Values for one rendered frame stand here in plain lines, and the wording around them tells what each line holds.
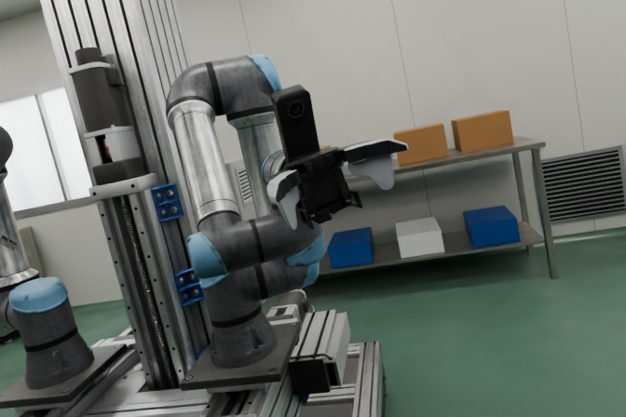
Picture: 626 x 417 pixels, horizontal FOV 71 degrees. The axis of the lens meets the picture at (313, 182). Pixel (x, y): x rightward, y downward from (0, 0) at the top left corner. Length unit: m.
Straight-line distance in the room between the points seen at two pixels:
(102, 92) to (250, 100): 0.37
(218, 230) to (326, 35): 3.04
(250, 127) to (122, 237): 0.44
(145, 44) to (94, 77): 0.15
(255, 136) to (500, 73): 2.89
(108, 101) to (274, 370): 0.71
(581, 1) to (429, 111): 1.28
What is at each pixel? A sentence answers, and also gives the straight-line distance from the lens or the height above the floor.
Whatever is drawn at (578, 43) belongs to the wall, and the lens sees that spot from 3.82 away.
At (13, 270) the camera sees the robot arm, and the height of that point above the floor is 1.09.
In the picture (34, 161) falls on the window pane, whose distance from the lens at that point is 4.94.
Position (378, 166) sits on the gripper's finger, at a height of 1.22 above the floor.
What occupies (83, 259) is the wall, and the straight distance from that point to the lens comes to 4.79.
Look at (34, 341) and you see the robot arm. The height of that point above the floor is 0.93.
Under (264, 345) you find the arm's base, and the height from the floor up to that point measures 0.84.
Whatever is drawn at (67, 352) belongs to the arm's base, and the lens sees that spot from 1.28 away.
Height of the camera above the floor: 1.28
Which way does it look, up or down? 7 degrees down
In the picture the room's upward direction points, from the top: 12 degrees counter-clockwise
